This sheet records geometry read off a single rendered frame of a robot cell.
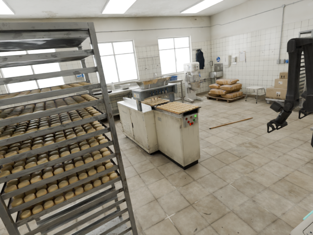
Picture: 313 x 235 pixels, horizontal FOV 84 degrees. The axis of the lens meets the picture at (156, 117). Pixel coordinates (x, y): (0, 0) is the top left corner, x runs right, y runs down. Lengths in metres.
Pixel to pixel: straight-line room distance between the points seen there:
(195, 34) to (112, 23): 3.20
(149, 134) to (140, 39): 4.06
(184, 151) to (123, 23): 4.74
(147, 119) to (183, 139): 0.74
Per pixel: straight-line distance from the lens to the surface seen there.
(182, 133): 2.42
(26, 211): 1.33
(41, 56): 1.03
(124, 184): 1.28
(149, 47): 6.44
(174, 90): 3.09
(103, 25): 6.08
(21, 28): 1.01
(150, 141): 3.01
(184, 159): 2.62
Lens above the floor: 1.59
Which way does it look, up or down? 18 degrees down
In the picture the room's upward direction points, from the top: 7 degrees counter-clockwise
